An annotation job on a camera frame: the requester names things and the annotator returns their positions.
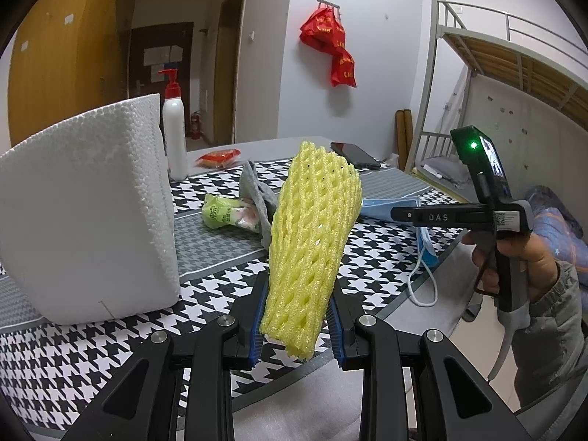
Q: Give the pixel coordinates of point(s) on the person's right forearm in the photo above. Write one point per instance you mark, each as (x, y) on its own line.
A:
(556, 340)

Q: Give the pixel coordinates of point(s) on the red fire extinguisher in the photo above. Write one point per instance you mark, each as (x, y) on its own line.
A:
(195, 126)

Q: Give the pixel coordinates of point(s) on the blue printed blanket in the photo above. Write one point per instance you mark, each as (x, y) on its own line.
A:
(560, 225)

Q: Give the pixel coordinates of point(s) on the red snack packet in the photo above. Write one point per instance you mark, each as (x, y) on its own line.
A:
(218, 158)

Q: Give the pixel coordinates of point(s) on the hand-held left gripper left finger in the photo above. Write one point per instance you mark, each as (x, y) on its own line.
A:
(255, 353)

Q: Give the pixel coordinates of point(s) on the red hanging bags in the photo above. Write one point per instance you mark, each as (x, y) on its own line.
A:
(337, 50)

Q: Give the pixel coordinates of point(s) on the white foam box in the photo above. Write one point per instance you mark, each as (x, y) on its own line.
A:
(82, 202)

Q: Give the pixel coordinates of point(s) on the light wooden side door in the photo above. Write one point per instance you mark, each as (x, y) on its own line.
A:
(227, 69)

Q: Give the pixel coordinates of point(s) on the green snack packet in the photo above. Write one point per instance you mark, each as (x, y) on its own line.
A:
(220, 213)

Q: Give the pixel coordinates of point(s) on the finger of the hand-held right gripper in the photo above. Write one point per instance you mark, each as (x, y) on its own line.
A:
(436, 217)

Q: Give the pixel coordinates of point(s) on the wooden wardrobe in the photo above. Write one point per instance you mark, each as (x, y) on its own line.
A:
(69, 55)

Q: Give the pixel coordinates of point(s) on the grey cloth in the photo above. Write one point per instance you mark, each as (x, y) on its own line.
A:
(257, 188)

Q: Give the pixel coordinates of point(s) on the houndstooth tablecloth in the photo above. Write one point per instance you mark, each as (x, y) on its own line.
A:
(138, 344)

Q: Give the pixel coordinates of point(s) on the white pump lotion bottle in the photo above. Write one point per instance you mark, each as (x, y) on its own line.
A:
(174, 138)

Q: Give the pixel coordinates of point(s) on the blue face mask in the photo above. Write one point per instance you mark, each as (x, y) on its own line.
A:
(390, 204)

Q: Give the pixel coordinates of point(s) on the metal bunk bed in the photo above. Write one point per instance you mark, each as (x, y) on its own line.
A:
(505, 55)

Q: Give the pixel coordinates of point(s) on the person's right hand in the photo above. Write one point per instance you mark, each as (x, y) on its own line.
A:
(537, 262)

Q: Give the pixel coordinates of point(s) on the dark brown door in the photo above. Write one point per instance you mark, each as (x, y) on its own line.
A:
(158, 32)

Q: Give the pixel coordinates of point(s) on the grey wall hook rack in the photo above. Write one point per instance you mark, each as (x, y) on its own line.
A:
(330, 2)

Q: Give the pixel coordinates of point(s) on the black smartphone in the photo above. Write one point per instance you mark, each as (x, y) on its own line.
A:
(356, 155)

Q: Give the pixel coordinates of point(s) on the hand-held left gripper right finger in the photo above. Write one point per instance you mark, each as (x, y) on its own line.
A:
(337, 349)

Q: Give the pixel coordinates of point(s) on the rolled bamboo mat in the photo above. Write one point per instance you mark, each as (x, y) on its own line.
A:
(408, 138)

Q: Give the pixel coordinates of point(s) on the yellow foam net sleeve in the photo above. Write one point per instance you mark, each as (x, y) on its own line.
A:
(312, 239)

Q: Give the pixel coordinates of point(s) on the paper notices on door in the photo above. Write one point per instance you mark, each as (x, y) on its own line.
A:
(161, 55)

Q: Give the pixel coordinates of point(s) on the grey pillow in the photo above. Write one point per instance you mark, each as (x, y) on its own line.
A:
(443, 170)

